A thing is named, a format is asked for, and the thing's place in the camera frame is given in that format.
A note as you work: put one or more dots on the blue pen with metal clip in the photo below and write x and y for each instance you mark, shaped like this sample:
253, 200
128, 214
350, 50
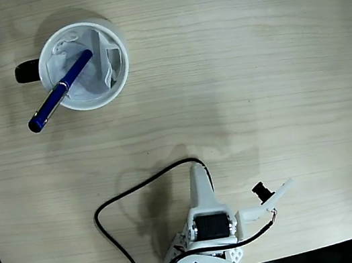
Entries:
51, 100

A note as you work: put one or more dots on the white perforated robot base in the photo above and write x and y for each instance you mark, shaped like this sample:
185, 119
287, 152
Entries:
235, 255

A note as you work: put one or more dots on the crumpled white tissue paper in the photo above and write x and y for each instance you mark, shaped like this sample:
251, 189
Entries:
104, 72

